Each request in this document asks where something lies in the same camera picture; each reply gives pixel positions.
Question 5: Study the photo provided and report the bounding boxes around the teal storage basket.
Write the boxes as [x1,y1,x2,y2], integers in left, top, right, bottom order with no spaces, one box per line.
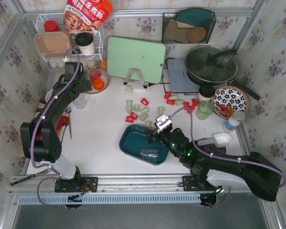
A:
[119,125,169,166]

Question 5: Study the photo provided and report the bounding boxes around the clear glass cup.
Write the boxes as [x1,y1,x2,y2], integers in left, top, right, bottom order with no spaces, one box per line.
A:
[140,148,158,160]
[72,94,87,109]

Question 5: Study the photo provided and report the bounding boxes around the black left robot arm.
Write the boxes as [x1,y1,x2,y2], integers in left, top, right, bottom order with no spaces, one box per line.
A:
[20,62,92,192]

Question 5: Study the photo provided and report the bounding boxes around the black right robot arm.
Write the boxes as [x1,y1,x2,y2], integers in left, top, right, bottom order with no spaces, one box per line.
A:
[146,128,282,202]

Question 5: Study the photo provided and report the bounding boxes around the green capsule by basket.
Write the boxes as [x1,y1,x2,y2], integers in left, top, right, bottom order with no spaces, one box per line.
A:
[145,121,152,128]

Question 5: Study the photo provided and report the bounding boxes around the white strainer basket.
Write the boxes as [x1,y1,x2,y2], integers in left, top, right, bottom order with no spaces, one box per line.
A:
[45,90,53,103]

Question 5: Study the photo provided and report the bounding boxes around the white black-lid coffee cup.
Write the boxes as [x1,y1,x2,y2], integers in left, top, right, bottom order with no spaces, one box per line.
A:
[75,32,95,54]

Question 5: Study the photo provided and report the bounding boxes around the clear food container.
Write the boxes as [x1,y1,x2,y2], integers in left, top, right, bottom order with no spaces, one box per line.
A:
[45,67,65,91]

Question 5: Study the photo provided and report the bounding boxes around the egg carton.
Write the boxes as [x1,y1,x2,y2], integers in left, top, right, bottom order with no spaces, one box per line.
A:
[49,60,101,70]

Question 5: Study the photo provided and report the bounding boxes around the red apple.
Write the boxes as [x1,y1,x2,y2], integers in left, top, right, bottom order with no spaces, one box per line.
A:
[90,69,102,80]

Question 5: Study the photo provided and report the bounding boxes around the red capsule left lower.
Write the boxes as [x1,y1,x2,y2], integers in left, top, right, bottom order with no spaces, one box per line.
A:
[125,116,134,123]

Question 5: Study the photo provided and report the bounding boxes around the orange fruit right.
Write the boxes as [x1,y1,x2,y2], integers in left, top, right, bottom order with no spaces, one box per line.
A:
[92,79,104,91]

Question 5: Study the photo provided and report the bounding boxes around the green capsule center right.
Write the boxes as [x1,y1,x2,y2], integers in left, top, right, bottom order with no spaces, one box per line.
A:
[157,106,164,115]

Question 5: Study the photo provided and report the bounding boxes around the metal fork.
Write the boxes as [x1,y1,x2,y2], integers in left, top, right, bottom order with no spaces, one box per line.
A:
[66,106,72,139]

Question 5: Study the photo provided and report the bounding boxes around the fruit bowl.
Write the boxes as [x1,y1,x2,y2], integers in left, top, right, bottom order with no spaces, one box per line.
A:
[84,69,111,94]

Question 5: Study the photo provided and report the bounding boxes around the red capsule center top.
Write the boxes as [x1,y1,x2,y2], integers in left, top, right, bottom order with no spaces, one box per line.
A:
[141,98,149,106]

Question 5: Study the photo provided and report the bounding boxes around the orange behind board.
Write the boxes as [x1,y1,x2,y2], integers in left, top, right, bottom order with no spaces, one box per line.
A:
[100,58,107,71]

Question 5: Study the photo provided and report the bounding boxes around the red capsule right middle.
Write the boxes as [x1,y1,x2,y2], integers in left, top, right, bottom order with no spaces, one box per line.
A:
[166,99,175,105]

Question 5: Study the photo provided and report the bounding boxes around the patterned orange cloth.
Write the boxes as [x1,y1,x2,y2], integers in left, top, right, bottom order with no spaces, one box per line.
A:
[34,100,70,136]

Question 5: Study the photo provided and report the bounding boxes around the red capsule by cooker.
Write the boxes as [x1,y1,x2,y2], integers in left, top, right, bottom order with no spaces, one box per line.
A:
[164,91,172,100]

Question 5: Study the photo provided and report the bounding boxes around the beige plastic tray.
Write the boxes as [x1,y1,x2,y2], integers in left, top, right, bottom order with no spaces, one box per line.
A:
[35,31,74,58]

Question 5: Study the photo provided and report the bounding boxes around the green plastic cup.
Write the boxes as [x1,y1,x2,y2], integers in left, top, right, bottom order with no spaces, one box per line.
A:
[196,101,214,120]

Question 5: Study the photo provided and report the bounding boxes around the white scoop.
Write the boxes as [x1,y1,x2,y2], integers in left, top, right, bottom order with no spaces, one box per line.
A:
[197,132,232,148]

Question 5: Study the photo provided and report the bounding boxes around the green capsule near board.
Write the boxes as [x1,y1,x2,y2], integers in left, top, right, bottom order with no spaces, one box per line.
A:
[125,85,133,93]

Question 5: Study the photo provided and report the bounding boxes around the green cutting board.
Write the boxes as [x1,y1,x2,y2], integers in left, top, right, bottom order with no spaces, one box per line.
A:
[107,36,166,84]

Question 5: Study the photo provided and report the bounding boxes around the white bottle grey cap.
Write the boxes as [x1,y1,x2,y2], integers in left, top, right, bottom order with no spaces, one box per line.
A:
[222,110,245,133]

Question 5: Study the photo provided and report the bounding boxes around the black-lid white jar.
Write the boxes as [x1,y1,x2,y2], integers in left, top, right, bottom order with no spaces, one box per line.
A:
[198,84,215,102]

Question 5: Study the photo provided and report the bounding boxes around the grey induction cooker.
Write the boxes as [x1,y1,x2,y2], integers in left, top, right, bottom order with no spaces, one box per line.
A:
[166,58,200,94]

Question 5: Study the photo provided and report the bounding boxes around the red lid jar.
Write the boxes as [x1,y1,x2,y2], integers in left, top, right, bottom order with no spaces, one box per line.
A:
[43,20,60,32]

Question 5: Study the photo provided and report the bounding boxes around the floral blue plate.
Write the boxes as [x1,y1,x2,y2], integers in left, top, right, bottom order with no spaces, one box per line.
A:
[211,86,249,119]

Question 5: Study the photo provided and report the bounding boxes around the red snack bag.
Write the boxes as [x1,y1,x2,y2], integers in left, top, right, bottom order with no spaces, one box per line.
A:
[62,0,113,32]

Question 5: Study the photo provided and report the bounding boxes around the black frying pan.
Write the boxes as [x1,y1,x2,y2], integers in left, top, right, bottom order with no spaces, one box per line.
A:
[184,45,260,101]

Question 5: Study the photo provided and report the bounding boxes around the round cork coaster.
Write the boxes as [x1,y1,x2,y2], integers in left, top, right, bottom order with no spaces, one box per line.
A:
[186,27,206,43]

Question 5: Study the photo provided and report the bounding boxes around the black mesh organizer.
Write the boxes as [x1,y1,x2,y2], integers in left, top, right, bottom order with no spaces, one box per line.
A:
[162,12,216,44]

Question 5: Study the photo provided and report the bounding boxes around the teal plate in organizer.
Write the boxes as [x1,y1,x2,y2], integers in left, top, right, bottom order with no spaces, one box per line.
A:
[175,8,212,30]

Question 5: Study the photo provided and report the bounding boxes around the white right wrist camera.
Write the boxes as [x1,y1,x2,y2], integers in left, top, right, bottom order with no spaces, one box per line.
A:
[154,114,172,134]

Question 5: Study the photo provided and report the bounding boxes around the white wire rack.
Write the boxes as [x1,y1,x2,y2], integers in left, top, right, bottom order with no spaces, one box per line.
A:
[35,12,105,61]

